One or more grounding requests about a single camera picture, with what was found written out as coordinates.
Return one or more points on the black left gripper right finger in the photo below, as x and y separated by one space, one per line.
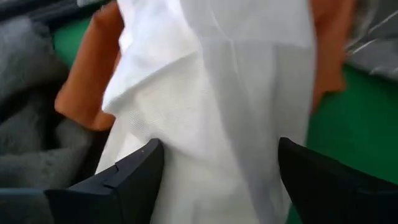
335 199

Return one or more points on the white plain towel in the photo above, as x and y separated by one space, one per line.
211 109

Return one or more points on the black table frame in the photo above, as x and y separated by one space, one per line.
31 9

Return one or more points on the grey towel white plaid lines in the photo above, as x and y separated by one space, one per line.
376 40

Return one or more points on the dark grey terry towel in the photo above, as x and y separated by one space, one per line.
28 130

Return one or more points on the orange towel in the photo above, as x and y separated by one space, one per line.
87 81

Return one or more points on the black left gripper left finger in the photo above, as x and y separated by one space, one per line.
118 199

